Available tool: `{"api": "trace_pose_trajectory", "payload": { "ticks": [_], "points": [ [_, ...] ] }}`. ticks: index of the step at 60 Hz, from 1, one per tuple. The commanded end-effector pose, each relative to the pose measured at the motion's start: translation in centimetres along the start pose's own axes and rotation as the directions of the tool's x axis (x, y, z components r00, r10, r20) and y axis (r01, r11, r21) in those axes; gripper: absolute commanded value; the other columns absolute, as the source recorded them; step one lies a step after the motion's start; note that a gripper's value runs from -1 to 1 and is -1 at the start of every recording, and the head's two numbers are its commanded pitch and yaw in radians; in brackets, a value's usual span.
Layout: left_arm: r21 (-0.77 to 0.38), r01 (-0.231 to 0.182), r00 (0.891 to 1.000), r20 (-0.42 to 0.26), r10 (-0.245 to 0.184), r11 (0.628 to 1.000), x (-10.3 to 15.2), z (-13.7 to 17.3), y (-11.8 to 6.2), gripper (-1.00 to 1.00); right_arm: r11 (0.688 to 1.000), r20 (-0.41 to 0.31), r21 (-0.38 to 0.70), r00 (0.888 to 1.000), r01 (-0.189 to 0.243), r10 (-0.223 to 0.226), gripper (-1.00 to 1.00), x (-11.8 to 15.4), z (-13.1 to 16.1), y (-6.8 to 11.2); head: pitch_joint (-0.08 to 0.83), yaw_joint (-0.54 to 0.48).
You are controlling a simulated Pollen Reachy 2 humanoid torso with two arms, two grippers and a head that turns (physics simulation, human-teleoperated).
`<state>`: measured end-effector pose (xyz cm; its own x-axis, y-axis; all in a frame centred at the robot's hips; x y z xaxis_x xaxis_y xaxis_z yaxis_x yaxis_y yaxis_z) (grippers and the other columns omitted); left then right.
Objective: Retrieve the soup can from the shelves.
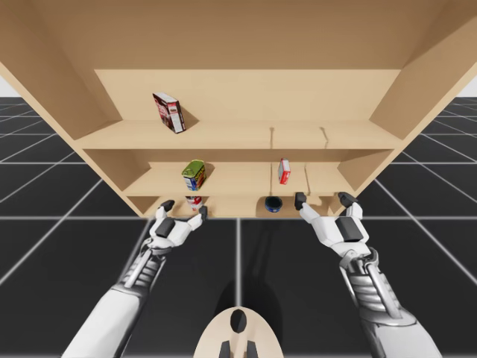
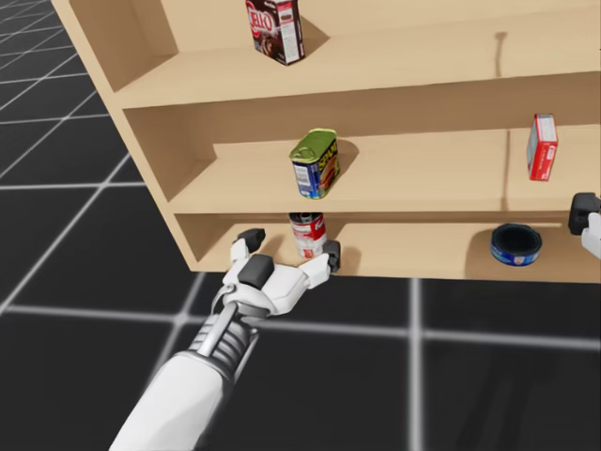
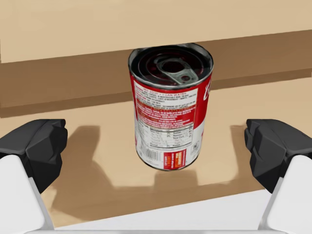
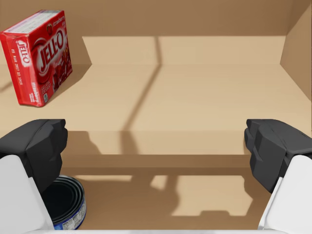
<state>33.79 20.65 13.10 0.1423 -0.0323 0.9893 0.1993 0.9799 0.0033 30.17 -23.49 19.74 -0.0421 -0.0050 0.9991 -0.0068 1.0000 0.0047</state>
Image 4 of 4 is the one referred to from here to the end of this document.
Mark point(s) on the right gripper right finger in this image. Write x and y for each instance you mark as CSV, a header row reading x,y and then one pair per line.
x,y
275,151

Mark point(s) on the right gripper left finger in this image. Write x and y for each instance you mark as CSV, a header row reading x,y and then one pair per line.
x,y
31,151

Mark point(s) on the blue flat can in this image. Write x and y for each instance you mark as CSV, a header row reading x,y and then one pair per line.
x,y
67,207

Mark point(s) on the red carton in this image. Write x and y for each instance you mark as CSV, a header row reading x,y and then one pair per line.
x,y
36,58

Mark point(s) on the pale wooden shelf unit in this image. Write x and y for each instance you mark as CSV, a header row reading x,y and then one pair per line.
x,y
170,92

